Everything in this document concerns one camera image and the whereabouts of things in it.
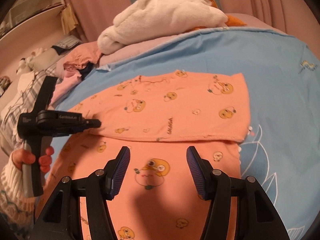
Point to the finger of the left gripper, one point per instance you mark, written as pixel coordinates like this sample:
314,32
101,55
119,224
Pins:
91,123

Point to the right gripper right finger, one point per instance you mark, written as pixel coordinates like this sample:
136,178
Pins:
256,216

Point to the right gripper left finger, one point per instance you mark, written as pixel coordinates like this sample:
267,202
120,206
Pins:
60,218

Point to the orange cartoon print shirt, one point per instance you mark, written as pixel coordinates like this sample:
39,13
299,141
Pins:
158,118

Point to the person left hand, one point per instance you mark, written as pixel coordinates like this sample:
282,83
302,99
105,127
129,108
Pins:
21,156

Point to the plaid grey blanket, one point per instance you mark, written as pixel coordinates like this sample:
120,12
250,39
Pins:
20,98

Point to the light pink garment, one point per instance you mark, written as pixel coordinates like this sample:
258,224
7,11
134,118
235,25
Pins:
70,80

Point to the black white plush toy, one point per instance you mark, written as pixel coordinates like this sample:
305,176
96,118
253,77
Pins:
23,63

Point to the salmon crumpled garment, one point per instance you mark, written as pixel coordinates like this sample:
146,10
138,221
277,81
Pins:
81,55

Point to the white knit left sleeve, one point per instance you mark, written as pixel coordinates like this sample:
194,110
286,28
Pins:
16,210

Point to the grey striped pillow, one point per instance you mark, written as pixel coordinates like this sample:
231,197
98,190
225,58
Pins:
66,44

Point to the yellow curtain tassel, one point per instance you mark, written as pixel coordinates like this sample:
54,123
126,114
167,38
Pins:
68,19

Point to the white plush blanket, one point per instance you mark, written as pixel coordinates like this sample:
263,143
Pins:
149,19

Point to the blue floral bed sheet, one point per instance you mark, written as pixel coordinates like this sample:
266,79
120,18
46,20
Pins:
281,148

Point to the orange plush toy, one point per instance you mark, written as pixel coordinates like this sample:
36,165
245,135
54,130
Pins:
232,21

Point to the pink quilt under sheet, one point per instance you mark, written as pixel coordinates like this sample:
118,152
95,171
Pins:
137,49

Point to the pink curtain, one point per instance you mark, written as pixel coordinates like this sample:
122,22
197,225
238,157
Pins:
96,15

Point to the wall shelf unit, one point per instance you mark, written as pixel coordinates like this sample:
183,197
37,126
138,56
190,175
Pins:
23,10

